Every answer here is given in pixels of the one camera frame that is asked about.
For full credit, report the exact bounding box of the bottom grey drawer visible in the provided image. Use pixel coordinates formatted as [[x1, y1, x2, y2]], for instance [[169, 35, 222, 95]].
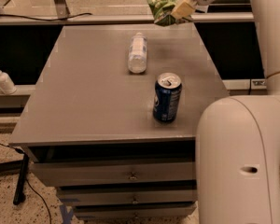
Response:
[[74, 202, 196, 220]]

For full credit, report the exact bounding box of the metal frame rail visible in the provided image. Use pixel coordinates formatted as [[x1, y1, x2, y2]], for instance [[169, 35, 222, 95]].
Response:
[[0, 12, 254, 26]]

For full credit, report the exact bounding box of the black floor cable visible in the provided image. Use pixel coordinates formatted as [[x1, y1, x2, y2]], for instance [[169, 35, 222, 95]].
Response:
[[0, 135, 53, 224]]

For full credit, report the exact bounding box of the grey drawer cabinet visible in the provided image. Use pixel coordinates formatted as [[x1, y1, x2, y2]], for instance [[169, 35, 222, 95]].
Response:
[[8, 22, 231, 221]]

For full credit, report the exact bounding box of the clear plastic water bottle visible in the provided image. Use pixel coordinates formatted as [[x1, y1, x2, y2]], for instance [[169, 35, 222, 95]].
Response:
[[128, 33, 147, 74]]

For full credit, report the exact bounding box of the top grey drawer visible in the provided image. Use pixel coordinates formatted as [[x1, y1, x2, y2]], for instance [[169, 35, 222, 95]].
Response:
[[31, 161, 196, 187]]

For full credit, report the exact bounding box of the blue soda can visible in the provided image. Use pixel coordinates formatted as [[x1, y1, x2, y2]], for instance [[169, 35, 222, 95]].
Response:
[[153, 73, 182, 122]]

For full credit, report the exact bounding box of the black stand leg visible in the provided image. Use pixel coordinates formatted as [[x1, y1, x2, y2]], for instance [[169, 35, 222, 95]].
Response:
[[0, 154, 29, 205]]

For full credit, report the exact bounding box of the middle grey drawer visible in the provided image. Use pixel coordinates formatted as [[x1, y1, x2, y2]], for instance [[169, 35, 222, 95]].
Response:
[[57, 186, 198, 206]]

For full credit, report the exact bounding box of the green jalapeno chip bag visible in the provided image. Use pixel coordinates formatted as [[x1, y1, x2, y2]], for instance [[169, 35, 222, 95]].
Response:
[[147, 0, 186, 26]]

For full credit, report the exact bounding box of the white pump dispenser bottle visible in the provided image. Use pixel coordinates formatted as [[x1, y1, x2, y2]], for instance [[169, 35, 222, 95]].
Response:
[[0, 70, 17, 95]]

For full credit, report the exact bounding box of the black cable on rail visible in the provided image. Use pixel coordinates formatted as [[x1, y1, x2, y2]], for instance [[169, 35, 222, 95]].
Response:
[[0, 6, 93, 22]]

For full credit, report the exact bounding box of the grey drawer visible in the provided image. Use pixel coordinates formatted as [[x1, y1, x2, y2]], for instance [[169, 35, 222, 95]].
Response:
[[31, 161, 196, 187], [74, 202, 196, 220], [57, 186, 198, 206]]

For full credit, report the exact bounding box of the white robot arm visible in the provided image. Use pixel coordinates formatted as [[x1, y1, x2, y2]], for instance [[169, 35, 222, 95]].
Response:
[[195, 0, 280, 224]]

